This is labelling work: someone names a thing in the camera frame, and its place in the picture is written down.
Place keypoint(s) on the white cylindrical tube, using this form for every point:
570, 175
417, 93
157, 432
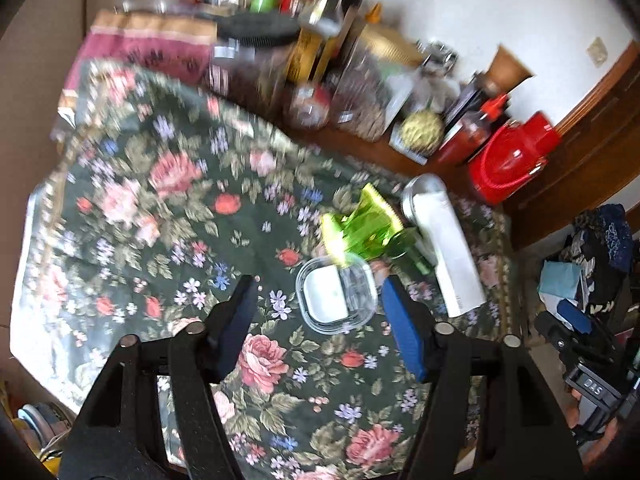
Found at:
445, 245

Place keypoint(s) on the brown clay vase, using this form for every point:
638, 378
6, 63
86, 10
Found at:
507, 70

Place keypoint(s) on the wooden door frame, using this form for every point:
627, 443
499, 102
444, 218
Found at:
600, 125

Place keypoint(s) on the clear liquor bottle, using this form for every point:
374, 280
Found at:
325, 20

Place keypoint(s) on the light blue plastic bag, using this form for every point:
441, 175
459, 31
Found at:
557, 280

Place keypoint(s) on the metal hand-crank machine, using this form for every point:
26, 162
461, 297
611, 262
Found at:
439, 57

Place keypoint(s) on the beige light switch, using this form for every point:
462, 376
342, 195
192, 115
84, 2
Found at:
596, 51

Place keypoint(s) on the red thermos flask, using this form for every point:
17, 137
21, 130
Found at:
510, 160

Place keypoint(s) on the yellow green custard apple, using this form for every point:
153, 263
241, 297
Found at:
424, 131

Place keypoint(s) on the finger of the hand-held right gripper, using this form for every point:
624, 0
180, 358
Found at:
575, 317
550, 332

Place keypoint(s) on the clear jar gold lid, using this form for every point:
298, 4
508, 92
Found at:
365, 95

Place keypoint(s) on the floral green tablecloth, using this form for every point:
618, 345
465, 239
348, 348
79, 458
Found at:
165, 240

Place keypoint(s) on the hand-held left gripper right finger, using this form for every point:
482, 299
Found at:
405, 330

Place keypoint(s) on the red sauce bottle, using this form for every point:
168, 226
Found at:
470, 130

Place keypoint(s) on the clear jar black lid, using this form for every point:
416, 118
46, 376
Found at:
250, 60

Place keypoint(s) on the blue patterned cloth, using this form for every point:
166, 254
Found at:
610, 235

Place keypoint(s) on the clear plastic container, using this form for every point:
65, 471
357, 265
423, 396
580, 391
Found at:
330, 300

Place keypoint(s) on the green plastic wrapper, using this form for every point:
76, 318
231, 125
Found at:
367, 222

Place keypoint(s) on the small glass jar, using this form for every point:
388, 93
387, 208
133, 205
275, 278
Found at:
306, 107

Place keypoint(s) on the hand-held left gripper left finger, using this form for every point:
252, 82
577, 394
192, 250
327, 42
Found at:
235, 320

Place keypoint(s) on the maroon paper gift bag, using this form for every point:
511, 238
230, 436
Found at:
145, 45

